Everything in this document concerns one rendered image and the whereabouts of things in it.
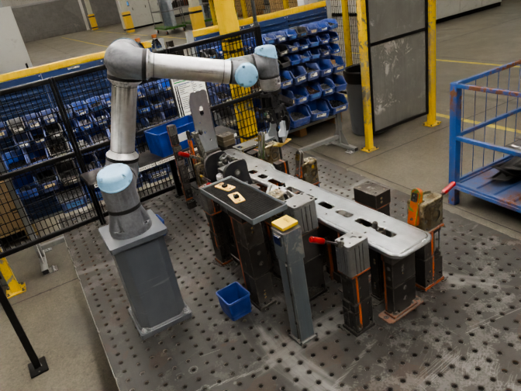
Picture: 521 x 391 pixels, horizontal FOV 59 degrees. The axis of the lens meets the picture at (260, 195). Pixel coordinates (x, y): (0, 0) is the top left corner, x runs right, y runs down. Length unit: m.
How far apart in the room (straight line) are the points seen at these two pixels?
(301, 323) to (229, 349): 0.28
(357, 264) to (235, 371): 0.53
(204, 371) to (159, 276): 0.37
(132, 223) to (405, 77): 3.97
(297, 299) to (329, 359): 0.22
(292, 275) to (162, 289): 0.54
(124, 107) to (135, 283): 0.62
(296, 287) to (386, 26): 3.69
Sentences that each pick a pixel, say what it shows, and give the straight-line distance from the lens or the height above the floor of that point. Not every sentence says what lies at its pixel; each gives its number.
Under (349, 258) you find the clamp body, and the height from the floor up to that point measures 1.02.
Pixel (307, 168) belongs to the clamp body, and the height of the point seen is 1.02.
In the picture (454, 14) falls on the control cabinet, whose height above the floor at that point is 0.11.
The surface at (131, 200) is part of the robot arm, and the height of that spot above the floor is 1.22.
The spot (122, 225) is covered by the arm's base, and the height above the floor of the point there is 1.15.
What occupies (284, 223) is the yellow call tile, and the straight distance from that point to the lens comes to 1.40.
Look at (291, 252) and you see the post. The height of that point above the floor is 1.07.
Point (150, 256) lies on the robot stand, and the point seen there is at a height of 1.01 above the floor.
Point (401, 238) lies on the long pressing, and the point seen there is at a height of 1.00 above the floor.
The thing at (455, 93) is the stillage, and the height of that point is 0.88.
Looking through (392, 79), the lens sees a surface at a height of 0.64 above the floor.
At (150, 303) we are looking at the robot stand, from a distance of 1.79.
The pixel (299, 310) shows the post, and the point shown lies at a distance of 1.57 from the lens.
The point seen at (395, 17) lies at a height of 1.24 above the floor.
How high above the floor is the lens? 1.85
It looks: 26 degrees down
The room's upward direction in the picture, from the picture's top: 11 degrees counter-clockwise
